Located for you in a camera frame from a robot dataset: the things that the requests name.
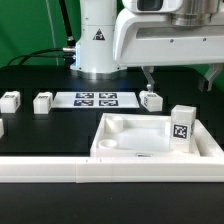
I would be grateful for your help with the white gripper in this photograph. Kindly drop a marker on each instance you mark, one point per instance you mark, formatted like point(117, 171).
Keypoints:
point(171, 32)

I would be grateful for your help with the white square table top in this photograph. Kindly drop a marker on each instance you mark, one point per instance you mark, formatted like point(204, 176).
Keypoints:
point(129, 135)

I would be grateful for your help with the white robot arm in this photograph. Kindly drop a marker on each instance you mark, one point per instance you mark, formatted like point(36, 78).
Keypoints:
point(94, 51)

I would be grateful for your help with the white L-shaped obstacle fence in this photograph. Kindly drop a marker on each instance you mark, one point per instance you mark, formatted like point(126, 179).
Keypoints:
point(208, 167)

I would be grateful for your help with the white block at left edge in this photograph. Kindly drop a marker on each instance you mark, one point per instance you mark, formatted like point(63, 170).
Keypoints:
point(1, 128)

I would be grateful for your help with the white marker base plate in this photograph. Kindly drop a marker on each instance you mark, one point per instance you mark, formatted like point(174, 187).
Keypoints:
point(95, 100)

